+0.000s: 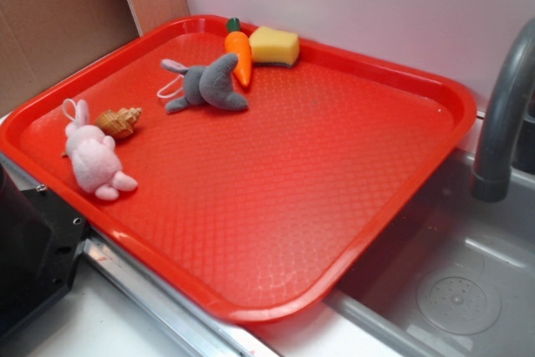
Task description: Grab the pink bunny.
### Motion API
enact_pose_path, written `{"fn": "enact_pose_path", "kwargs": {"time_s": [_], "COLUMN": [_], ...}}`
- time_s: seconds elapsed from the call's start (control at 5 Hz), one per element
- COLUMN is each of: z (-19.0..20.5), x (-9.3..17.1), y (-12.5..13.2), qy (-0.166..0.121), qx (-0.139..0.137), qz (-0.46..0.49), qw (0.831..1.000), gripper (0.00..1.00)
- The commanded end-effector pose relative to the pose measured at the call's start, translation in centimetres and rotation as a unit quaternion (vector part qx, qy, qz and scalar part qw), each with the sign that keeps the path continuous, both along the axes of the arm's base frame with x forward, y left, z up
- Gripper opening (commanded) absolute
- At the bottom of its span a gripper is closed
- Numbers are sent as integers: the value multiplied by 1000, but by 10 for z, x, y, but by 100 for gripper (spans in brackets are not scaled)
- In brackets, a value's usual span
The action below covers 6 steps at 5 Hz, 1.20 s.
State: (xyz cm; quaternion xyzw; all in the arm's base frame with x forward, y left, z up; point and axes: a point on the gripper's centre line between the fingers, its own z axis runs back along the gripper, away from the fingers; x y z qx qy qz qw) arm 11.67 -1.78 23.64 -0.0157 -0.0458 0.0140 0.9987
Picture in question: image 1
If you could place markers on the yellow sponge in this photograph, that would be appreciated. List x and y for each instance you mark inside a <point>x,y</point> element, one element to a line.
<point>272,46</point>

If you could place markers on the orange toy carrot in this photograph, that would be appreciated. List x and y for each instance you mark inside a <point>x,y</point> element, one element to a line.
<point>237,42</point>

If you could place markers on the brown cardboard panel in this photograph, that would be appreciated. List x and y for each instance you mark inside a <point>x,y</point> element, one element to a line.
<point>45,41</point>

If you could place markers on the silver metal rail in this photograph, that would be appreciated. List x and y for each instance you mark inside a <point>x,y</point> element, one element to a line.
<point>117,308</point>

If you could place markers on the brown toy seashell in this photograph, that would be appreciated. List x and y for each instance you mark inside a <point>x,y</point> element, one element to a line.
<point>119,124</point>

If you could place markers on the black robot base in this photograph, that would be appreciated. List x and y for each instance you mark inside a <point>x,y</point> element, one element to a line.
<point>42,237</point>

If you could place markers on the pink plush bunny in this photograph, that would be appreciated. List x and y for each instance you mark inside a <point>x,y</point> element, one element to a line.
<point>97,169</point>

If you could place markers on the grey plush bunny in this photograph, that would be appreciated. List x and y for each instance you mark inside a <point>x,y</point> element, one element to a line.
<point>205,85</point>

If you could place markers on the red plastic tray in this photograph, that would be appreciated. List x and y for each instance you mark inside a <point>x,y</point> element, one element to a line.
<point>253,215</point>

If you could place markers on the grey faucet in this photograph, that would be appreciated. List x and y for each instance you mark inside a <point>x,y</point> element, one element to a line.
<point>507,134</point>

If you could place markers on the grey plastic sink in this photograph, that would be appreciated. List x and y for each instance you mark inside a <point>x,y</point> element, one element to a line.
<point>450,275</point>

